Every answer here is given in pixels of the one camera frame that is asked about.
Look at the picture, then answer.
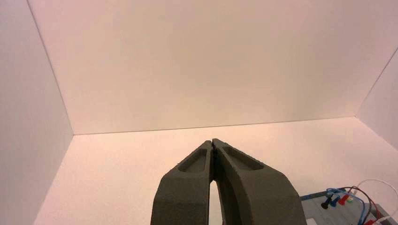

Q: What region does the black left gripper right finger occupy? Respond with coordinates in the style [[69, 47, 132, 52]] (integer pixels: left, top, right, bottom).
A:
[[213, 138, 307, 225]]

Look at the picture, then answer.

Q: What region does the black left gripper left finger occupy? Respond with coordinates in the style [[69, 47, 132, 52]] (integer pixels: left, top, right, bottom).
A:
[[151, 140, 214, 225]]

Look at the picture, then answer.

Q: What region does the blue cable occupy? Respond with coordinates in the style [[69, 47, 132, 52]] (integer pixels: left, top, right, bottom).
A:
[[326, 187, 367, 225], [326, 188, 343, 199]]

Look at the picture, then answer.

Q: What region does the white cable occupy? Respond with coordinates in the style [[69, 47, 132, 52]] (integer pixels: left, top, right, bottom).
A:
[[350, 178, 398, 225]]

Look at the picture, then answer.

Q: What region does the grey and teal control box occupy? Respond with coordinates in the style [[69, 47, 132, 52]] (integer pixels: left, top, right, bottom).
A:
[[301, 187, 398, 225]]

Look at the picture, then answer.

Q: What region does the black cable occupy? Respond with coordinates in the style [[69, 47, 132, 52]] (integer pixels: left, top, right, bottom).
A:
[[351, 186, 374, 223]]

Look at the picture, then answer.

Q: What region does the red cable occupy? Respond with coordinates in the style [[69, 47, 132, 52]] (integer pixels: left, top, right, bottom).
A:
[[345, 186, 381, 221]]

